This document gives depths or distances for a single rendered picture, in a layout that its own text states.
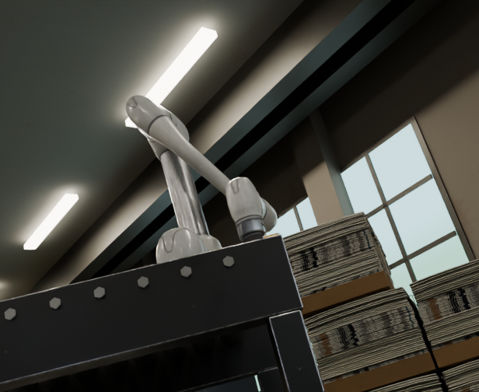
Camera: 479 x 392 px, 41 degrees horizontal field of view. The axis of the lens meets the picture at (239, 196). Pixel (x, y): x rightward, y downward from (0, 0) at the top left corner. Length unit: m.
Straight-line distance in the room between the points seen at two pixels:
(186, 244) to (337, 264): 0.53
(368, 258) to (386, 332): 0.20
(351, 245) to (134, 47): 3.20
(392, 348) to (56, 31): 3.35
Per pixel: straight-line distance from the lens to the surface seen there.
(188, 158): 2.24
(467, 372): 1.69
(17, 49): 4.59
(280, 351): 0.93
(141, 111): 2.35
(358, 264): 1.76
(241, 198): 2.05
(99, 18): 4.42
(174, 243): 2.04
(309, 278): 1.77
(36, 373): 0.96
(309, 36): 4.61
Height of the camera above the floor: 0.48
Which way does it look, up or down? 23 degrees up
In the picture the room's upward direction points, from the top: 16 degrees counter-clockwise
